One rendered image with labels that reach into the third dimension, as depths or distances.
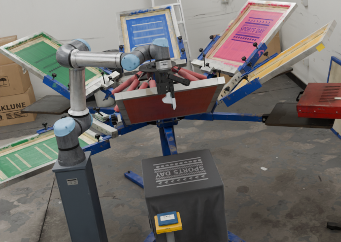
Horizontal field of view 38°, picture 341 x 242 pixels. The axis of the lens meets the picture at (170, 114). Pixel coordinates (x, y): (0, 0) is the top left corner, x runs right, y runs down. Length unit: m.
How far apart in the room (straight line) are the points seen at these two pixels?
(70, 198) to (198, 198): 0.71
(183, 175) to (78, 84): 0.82
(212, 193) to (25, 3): 4.98
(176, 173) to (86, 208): 0.57
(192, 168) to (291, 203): 1.56
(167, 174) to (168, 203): 0.24
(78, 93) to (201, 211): 0.96
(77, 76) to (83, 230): 0.88
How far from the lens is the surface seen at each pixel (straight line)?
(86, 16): 7.15
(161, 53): 2.40
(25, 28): 7.28
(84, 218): 2.88
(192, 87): 2.59
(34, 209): 4.90
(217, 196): 2.85
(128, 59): 2.32
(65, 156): 2.72
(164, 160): 3.16
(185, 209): 2.85
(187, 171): 2.99
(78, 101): 2.74
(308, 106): 3.39
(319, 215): 4.24
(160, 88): 2.41
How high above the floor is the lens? 2.36
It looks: 21 degrees down
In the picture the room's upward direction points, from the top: 8 degrees counter-clockwise
